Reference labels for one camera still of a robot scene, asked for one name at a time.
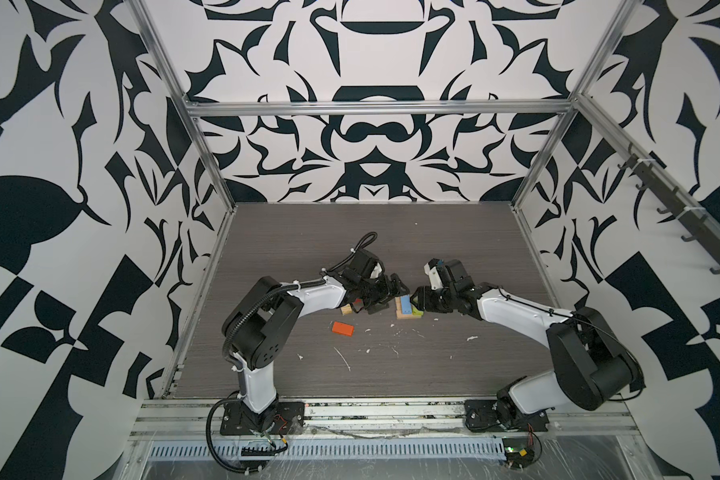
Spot black corrugated cable conduit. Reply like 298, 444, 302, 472
205, 231, 379, 475

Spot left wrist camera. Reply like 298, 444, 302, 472
370, 264, 384, 279

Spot wall hook rack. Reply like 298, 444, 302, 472
616, 144, 720, 275

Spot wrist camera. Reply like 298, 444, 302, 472
370, 264, 384, 279
424, 258, 443, 290

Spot aluminium frame crossbar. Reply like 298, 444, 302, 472
185, 99, 572, 118

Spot white slotted cable duct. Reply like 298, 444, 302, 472
149, 438, 506, 461

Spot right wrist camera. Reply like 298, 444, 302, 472
424, 258, 443, 290

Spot aluminium front rail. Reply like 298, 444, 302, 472
128, 397, 639, 440

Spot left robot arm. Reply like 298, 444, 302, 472
222, 248, 410, 414

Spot green circuit board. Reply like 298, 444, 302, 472
503, 437, 539, 471

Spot orange wood block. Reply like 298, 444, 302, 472
331, 321, 355, 337

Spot natural wood block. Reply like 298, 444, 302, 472
395, 295, 424, 320

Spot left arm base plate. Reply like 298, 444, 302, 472
220, 400, 305, 436

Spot blue wood block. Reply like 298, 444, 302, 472
398, 295, 412, 316

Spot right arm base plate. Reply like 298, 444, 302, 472
464, 398, 549, 433

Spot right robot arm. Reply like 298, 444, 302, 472
411, 259, 644, 417

